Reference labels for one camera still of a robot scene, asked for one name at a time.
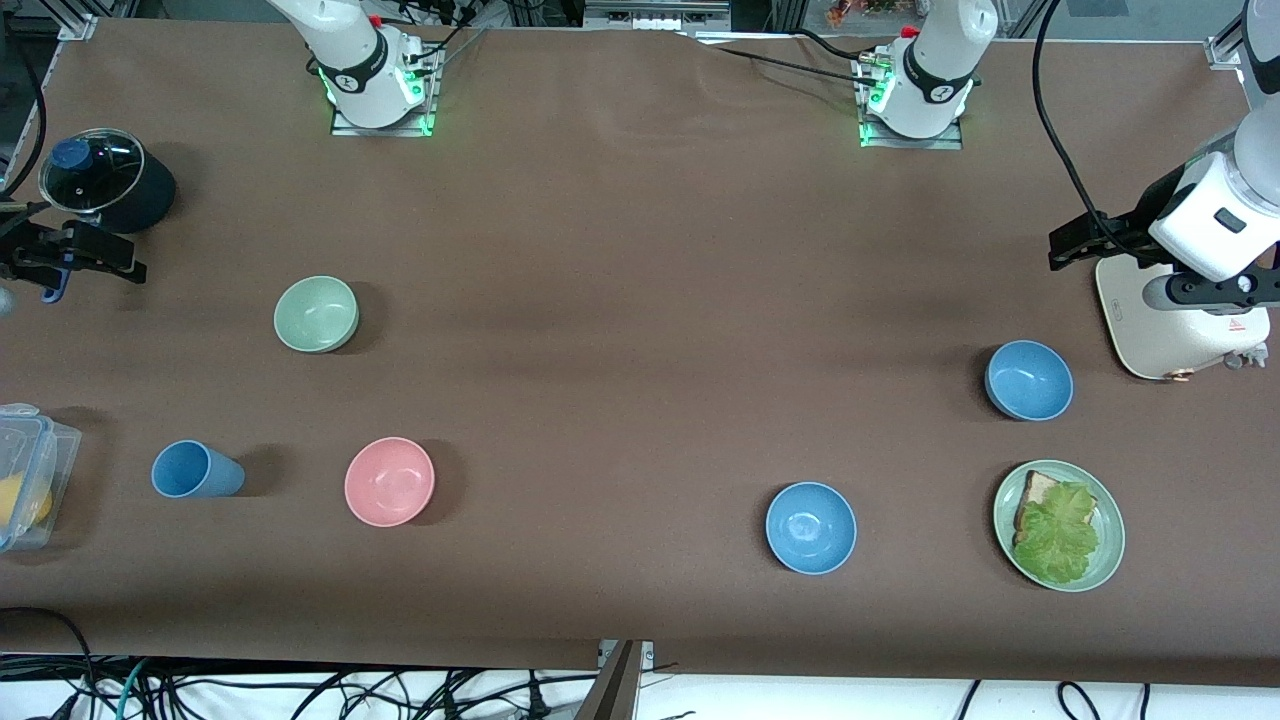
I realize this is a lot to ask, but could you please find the aluminium profile post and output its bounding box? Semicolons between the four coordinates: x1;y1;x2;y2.
572;640;656;720

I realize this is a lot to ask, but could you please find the black looped floor cable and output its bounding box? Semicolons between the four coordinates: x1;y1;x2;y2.
0;607;98;706

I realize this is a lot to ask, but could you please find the long black base cable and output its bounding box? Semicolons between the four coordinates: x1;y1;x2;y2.
688;33;881;89

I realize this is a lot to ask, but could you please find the blue bowl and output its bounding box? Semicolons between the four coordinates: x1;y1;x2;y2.
765;482;858;576
984;340;1075;422

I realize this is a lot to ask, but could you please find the blue cup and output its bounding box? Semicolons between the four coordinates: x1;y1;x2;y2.
151;440;246;499

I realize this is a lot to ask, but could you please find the brown table cover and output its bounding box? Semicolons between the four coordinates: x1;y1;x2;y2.
0;15;1280;691

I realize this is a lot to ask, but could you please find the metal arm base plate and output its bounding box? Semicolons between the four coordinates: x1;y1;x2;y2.
855;55;966;151
330;60;438;138

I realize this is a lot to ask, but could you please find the yellow food item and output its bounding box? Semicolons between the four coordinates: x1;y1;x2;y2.
0;475;53;531

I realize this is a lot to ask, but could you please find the clear plastic food container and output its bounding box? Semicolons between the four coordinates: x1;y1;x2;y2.
0;403;83;553

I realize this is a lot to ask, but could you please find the dark blue pot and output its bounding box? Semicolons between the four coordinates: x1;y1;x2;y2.
40;135;178;303

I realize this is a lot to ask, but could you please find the green lettuce leaf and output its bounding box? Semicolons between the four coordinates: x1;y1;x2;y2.
1012;482;1101;586

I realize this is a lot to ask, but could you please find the teal floor cable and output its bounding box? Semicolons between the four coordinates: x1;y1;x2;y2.
116;658;153;720

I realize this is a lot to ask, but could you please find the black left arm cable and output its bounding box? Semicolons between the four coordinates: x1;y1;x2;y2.
1031;0;1119;246

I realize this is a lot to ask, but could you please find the green plate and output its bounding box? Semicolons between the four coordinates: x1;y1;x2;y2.
993;461;1126;593

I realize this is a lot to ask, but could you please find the light bread slice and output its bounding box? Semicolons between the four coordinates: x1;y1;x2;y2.
1013;471;1076;546

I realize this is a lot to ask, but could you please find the green bowl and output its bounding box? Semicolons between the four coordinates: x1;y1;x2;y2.
273;275;360;354

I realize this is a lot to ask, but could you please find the grey metal frame rail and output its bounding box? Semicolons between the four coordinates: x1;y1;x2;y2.
583;0;731;31

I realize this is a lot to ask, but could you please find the glass lid blue knob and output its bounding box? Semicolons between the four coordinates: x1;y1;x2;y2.
38;128;137;213

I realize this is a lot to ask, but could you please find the cream toaster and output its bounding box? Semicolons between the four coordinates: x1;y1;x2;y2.
1095;255;1272;382

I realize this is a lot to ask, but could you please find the short black base cable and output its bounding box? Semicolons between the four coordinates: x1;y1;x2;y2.
795;28;871;63

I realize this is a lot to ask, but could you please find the pink bowl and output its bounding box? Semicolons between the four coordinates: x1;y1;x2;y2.
344;437;437;528

